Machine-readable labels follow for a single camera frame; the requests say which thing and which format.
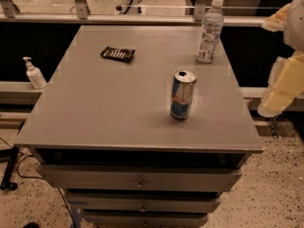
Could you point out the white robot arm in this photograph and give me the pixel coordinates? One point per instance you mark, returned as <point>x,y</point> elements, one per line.
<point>290,20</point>

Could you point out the bottom grey drawer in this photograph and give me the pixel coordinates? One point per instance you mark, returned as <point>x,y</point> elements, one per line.
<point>145,219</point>

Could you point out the red bull can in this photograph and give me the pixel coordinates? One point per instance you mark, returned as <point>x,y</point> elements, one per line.
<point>184,82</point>

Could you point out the black stand leg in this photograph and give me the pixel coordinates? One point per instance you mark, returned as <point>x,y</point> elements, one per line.
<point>10,156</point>

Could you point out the middle grey drawer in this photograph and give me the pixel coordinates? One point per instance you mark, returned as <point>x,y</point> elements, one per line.
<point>144,202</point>

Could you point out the grey drawer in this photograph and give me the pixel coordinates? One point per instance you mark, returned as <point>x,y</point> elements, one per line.
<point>144,202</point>
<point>139,178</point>
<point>145,219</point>

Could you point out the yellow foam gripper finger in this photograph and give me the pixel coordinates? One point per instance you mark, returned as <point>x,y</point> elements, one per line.
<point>285,83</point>

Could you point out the clear plastic water bottle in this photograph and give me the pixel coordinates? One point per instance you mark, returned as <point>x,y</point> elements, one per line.
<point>211,27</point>

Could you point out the metal window railing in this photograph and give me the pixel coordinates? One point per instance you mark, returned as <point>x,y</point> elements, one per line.
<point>153,11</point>

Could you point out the grey drawer cabinet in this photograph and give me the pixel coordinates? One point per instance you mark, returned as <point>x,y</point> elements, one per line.
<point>100,112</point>

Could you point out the black snack wrapper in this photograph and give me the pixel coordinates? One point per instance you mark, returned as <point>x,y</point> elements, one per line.
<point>118,54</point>

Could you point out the white pump dispenser bottle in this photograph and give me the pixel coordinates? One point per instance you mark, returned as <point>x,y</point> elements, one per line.
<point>34,74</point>

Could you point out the top grey drawer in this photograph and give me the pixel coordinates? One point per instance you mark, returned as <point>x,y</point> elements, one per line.
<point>139,178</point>

